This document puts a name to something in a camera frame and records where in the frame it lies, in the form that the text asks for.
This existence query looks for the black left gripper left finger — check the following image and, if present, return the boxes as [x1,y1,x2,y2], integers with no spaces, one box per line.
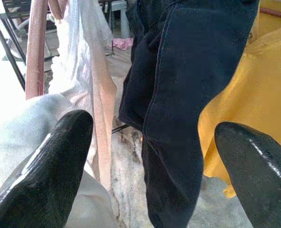
[0,109,94,228]

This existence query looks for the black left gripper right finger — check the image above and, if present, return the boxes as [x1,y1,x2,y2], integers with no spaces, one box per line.
[214,121,281,228]

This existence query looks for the yellow shirt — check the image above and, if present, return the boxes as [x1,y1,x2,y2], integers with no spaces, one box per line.
[197,0,281,199]

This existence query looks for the dark navy hanging garment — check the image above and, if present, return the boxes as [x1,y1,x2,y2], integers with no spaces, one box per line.
[118,0,260,228]

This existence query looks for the white hanging shirt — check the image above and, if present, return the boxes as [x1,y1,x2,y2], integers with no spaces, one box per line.
[0,0,119,228]

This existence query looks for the light pink cloth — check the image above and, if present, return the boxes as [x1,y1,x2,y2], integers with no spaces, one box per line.
[111,37,134,51]

